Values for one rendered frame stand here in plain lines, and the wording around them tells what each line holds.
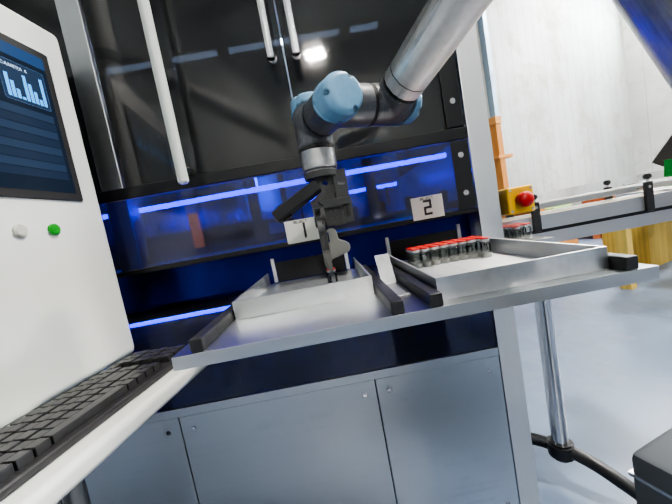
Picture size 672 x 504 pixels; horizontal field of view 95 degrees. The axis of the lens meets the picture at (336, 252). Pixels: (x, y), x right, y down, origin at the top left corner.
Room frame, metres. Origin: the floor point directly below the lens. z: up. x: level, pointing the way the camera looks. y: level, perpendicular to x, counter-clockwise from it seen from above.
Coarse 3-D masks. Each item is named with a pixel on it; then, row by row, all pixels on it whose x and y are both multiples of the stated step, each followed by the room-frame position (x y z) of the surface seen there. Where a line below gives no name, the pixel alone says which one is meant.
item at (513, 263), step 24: (504, 240) 0.71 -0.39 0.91; (408, 264) 0.61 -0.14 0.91; (456, 264) 0.69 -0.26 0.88; (480, 264) 0.64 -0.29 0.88; (504, 264) 0.60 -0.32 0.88; (528, 264) 0.45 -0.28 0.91; (552, 264) 0.45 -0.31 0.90; (576, 264) 0.45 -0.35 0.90; (600, 264) 0.45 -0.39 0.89; (456, 288) 0.45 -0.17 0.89; (480, 288) 0.45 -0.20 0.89; (504, 288) 0.45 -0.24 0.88
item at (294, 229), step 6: (288, 222) 0.82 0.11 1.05; (294, 222) 0.82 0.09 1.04; (300, 222) 0.82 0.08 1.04; (306, 222) 0.82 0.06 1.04; (312, 222) 0.82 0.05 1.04; (288, 228) 0.82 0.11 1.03; (294, 228) 0.82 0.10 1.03; (300, 228) 0.82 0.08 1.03; (306, 228) 0.82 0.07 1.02; (312, 228) 0.82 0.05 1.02; (288, 234) 0.82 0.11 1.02; (294, 234) 0.82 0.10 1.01; (300, 234) 0.82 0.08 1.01; (312, 234) 0.82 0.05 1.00; (318, 234) 0.82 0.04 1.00; (288, 240) 0.82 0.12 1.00; (294, 240) 0.82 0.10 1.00; (300, 240) 0.82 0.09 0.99; (306, 240) 0.82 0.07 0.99
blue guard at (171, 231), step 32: (352, 160) 0.82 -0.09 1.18; (384, 160) 0.82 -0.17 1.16; (416, 160) 0.82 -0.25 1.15; (448, 160) 0.83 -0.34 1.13; (192, 192) 0.81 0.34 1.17; (224, 192) 0.82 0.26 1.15; (256, 192) 0.82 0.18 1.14; (288, 192) 0.82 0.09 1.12; (352, 192) 0.82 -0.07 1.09; (384, 192) 0.82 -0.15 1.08; (416, 192) 0.82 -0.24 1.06; (448, 192) 0.83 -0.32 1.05; (128, 224) 0.81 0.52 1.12; (160, 224) 0.81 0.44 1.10; (192, 224) 0.81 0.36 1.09; (224, 224) 0.82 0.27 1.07; (256, 224) 0.82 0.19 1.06; (352, 224) 0.82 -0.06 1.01; (128, 256) 0.81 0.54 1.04; (160, 256) 0.81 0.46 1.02; (192, 256) 0.81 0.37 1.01
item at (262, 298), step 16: (336, 272) 0.89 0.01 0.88; (352, 272) 0.84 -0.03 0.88; (256, 288) 0.73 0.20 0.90; (272, 288) 0.82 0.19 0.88; (288, 288) 0.77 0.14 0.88; (304, 288) 0.56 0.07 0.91; (320, 288) 0.56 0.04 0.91; (336, 288) 0.56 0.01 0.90; (352, 288) 0.56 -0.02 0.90; (368, 288) 0.56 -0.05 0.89; (240, 304) 0.56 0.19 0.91; (256, 304) 0.56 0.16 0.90; (272, 304) 0.56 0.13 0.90; (288, 304) 0.56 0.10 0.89; (304, 304) 0.56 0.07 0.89
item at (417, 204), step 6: (414, 198) 0.82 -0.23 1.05; (420, 198) 0.82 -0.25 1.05; (426, 198) 0.82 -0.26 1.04; (432, 198) 0.82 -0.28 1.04; (438, 198) 0.82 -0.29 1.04; (414, 204) 0.82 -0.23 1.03; (420, 204) 0.82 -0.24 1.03; (426, 204) 0.82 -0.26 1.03; (432, 204) 0.82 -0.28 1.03; (438, 204) 0.82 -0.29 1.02; (414, 210) 0.82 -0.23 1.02; (420, 210) 0.82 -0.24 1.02; (426, 210) 0.82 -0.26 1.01; (432, 210) 0.82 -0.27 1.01; (438, 210) 0.82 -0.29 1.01; (414, 216) 0.82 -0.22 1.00; (420, 216) 0.82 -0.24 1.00; (426, 216) 0.82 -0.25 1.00; (432, 216) 0.82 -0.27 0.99; (438, 216) 0.82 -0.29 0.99
